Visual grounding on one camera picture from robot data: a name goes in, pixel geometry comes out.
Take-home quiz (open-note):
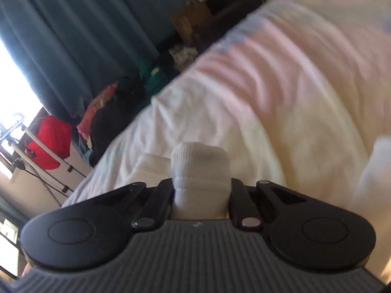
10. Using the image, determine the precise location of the cream knit sweater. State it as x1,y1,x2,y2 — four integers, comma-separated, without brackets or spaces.
136,98,391,220

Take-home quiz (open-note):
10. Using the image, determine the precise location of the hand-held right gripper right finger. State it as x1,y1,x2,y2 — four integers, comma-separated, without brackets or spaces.
228,178,309,229

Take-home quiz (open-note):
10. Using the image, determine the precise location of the pink cloth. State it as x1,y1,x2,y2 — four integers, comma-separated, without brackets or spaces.
76,82,119,141

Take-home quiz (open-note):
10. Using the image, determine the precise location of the dark framed window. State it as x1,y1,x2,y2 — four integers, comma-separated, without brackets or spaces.
0,37,43,129

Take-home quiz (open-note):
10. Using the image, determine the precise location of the garment steamer stand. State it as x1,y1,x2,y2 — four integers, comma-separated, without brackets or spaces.
0,113,87,199

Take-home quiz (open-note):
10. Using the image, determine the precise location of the bed with pink-white sheet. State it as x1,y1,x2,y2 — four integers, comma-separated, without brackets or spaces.
20,0,391,281

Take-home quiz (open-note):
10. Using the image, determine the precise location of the white patterned cloth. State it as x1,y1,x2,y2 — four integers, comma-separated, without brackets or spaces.
169,45,199,68

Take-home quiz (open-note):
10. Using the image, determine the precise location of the wide teal curtain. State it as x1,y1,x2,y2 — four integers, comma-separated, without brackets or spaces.
0,0,196,119

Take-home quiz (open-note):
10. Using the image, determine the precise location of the brown paper bag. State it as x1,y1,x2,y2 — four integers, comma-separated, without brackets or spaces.
171,0,211,42

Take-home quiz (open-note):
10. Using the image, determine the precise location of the black cloth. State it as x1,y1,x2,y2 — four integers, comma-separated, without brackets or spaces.
90,78,153,165

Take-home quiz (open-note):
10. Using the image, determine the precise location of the green cloth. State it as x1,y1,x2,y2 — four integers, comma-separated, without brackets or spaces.
139,61,168,98

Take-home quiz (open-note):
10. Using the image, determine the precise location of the red garment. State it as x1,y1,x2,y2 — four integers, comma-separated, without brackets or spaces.
26,114,72,170

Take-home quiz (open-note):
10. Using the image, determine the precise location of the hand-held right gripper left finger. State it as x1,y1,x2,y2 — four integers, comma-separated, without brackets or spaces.
92,178,175,229

